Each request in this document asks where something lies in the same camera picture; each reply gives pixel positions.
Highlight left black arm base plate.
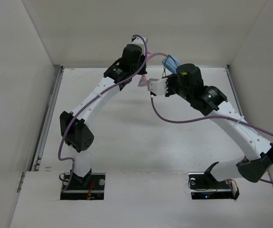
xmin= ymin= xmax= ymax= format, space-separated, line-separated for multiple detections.
xmin=59 ymin=173 xmax=106 ymax=200

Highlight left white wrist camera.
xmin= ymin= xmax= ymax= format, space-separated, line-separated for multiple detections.
xmin=131 ymin=36 xmax=148 ymax=55

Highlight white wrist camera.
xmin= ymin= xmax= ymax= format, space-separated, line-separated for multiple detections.
xmin=147 ymin=78 xmax=168 ymax=96
xmin=131 ymin=36 xmax=148 ymax=55

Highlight left metal table rail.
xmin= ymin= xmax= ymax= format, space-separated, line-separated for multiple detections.
xmin=28 ymin=65 xmax=64 ymax=171

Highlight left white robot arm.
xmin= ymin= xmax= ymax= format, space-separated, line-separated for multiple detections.
xmin=58 ymin=42 xmax=148 ymax=189

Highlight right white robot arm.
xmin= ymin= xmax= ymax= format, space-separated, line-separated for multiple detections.
xmin=166 ymin=64 xmax=273 ymax=187

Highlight pink blue cat-ear headphones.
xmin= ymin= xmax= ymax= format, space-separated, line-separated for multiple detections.
xmin=138 ymin=51 xmax=182 ymax=87

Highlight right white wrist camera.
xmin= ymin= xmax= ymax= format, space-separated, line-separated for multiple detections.
xmin=147 ymin=78 xmax=168 ymax=96

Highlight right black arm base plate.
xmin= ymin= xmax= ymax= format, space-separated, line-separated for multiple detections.
xmin=188 ymin=172 xmax=240 ymax=200

